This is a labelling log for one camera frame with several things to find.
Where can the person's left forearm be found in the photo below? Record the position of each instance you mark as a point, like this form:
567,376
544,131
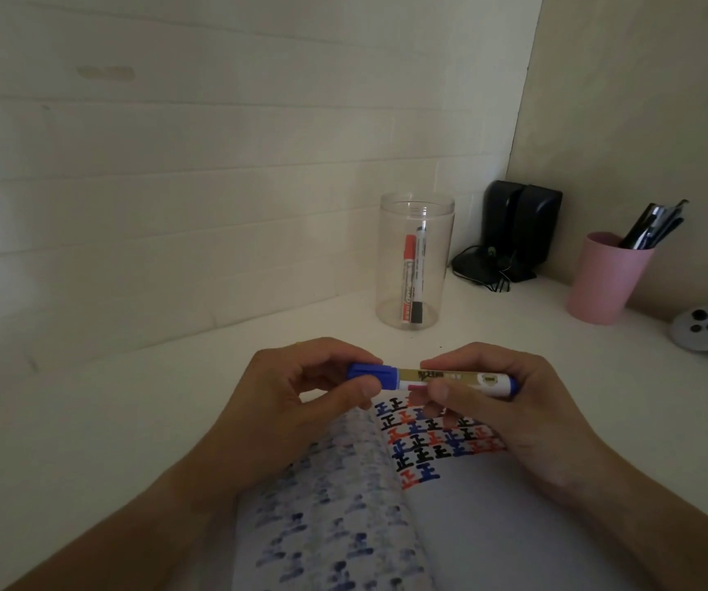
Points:
126,535

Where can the black desktop speaker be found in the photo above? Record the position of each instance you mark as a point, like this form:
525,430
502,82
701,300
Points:
499,215
539,227

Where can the black marker pen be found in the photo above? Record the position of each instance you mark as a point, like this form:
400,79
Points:
419,270

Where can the white handheld controller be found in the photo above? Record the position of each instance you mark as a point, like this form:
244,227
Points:
702,329

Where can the person's right forearm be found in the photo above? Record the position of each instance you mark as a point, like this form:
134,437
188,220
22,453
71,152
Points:
656,517

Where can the white marker pen blue end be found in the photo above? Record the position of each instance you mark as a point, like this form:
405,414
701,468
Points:
489,383

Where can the red marker pen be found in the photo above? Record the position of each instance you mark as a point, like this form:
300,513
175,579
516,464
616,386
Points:
409,276

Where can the blue marker cap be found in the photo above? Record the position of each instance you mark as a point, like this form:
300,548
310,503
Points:
373,375

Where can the person's right thumb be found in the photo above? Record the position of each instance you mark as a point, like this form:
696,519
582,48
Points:
459,403

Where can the bunch of black pens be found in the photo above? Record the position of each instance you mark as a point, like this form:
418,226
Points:
649,227

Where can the person's left thumb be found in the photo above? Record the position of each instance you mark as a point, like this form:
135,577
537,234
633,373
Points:
341,400

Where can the clear plastic jar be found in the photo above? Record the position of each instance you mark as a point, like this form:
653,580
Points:
437,264

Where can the pink plastic cup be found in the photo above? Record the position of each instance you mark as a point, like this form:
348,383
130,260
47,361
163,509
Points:
603,283

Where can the open notebook with written marks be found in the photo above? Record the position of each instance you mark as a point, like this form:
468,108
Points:
483,529

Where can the person's left hand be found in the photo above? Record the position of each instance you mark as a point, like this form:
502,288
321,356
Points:
255,424

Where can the person's right hand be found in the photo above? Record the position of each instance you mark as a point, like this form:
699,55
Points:
526,412

